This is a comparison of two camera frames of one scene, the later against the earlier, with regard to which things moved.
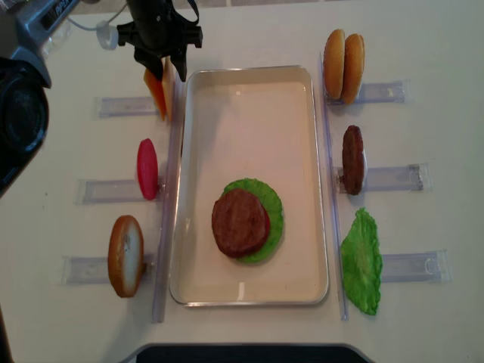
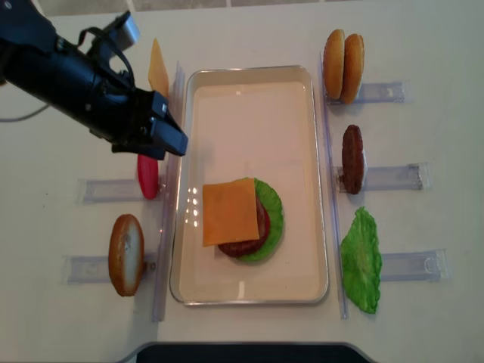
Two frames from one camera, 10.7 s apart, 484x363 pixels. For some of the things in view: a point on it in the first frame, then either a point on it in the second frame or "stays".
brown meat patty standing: x=353 y=159 stays
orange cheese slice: x=156 y=88 to x=230 y=212
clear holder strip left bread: x=85 y=270 stays
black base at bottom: x=251 y=353 stays
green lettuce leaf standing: x=361 y=262 stays
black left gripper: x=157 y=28 to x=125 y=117
